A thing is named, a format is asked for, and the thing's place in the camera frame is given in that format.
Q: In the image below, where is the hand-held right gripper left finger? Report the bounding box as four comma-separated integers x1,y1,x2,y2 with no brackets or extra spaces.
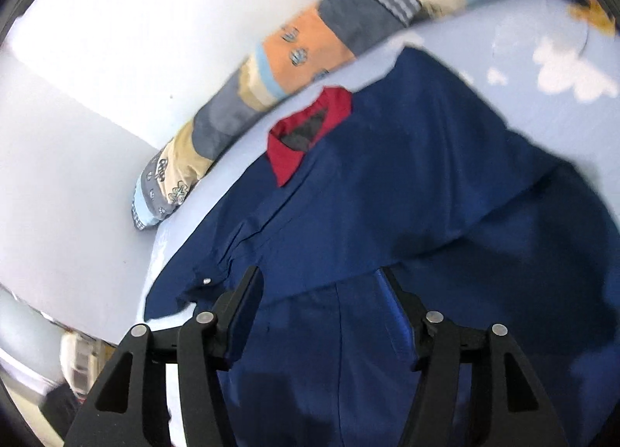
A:
64,266,265,447

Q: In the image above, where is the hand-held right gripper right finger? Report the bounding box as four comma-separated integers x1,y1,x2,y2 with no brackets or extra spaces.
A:
382,267,570,447

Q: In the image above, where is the navy blue work jacket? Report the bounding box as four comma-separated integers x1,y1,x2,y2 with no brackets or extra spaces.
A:
144,45,620,447

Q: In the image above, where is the patchwork bolster pillow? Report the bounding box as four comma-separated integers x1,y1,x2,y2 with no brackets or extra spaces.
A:
130,0,515,231

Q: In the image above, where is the light blue cloud-print bed sheet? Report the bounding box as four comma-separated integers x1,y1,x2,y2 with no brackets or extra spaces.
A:
143,0,620,326

